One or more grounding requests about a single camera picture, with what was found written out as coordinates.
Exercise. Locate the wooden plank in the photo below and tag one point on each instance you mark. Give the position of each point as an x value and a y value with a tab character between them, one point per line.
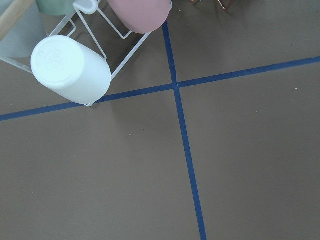
12	15

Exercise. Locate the green cup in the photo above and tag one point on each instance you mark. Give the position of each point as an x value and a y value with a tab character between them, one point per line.
55	7

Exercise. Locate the white cup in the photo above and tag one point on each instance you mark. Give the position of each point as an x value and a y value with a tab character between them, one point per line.
70	69

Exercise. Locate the pink cup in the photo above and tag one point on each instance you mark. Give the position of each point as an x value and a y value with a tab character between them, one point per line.
141	16

